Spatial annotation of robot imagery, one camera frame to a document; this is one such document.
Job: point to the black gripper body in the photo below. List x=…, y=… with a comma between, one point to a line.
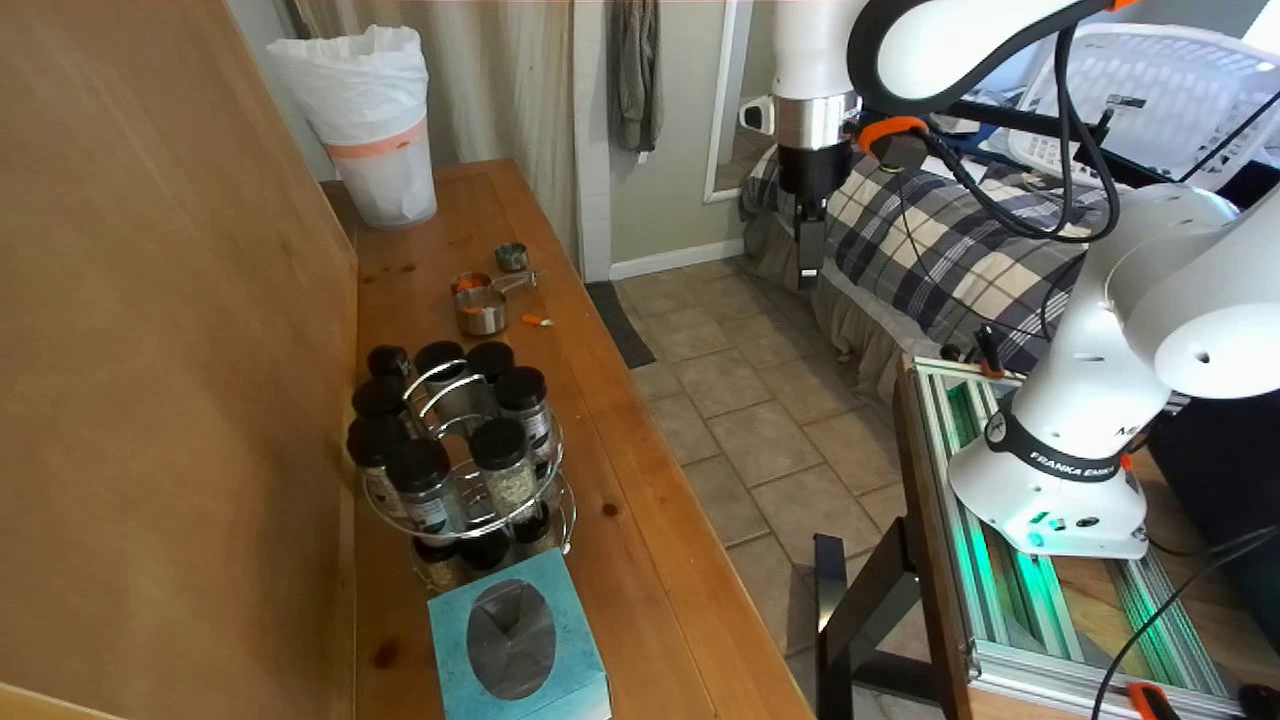
x=810, y=174

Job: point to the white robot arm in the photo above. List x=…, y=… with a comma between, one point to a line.
x=1177, y=295

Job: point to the bed with plaid blanket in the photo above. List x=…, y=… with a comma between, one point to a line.
x=908, y=267

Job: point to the dark hanging cloth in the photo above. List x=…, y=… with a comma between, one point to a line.
x=632, y=72

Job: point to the steel measuring cup small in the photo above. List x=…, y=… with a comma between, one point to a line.
x=515, y=259

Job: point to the small orange pen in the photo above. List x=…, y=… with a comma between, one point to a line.
x=535, y=323

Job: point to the steel measuring cup middle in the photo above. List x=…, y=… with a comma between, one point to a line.
x=515, y=280

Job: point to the steel measuring cup large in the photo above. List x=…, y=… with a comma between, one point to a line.
x=479, y=304

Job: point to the white laundry basket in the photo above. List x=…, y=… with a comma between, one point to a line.
x=1177, y=102

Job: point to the spice rack with jars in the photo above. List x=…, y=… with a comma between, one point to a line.
x=463, y=454

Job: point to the white lined trash bin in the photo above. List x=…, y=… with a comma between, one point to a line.
x=367, y=96

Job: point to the wooden dresser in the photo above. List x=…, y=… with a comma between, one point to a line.
x=672, y=626

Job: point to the large wooden board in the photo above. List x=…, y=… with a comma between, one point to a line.
x=177, y=315

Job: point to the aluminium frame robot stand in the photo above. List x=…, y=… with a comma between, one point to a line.
x=950, y=614

